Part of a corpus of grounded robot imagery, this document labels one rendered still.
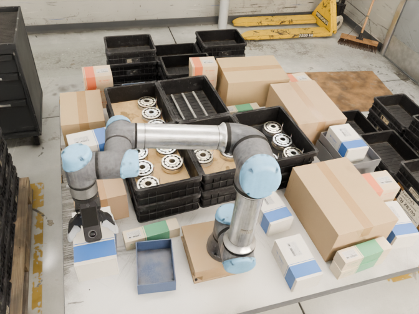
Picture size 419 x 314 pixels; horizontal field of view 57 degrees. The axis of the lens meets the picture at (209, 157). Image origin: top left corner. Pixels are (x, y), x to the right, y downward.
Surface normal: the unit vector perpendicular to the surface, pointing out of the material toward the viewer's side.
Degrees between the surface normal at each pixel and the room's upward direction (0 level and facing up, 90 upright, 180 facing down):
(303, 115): 0
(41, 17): 90
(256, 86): 90
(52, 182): 0
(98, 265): 90
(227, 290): 0
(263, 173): 82
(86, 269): 90
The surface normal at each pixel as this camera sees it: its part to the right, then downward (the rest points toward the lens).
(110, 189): 0.07, -0.73
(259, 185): 0.17, 0.56
